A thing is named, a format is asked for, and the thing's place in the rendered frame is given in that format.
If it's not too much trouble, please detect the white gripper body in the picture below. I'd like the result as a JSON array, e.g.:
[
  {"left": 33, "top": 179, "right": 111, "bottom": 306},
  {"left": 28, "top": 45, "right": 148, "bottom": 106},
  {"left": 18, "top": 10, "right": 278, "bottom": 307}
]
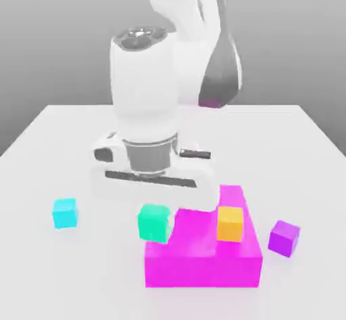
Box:
[{"left": 89, "top": 155, "right": 220, "bottom": 213}]

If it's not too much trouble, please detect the small green cube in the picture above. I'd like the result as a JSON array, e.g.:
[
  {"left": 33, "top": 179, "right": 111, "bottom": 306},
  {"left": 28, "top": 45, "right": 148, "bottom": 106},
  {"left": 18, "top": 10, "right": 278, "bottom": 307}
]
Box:
[{"left": 137, "top": 204, "right": 174, "bottom": 244}]

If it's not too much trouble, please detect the small orange cube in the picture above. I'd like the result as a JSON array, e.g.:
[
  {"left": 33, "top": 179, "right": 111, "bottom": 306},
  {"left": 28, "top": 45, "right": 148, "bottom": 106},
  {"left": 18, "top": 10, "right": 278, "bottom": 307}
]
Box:
[{"left": 216, "top": 206, "right": 244, "bottom": 243}]

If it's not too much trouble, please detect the small cyan cube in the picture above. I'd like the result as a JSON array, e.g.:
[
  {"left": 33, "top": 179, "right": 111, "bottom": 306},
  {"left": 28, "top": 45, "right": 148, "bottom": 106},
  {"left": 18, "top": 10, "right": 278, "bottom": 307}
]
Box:
[{"left": 51, "top": 198, "right": 79, "bottom": 229}]

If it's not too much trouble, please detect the small purple cube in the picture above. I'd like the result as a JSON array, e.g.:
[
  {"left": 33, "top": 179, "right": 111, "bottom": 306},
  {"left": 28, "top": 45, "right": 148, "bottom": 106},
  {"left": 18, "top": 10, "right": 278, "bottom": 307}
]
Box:
[{"left": 268, "top": 219, "right": 301, "bottom": 258}]

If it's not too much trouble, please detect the large magenta box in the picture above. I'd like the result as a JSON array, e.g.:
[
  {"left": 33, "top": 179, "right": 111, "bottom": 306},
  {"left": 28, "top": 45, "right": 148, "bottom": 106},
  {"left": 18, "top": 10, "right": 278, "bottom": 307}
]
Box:
[{"left": 144, "top": 185, "right": 264, "bottom": 289}]

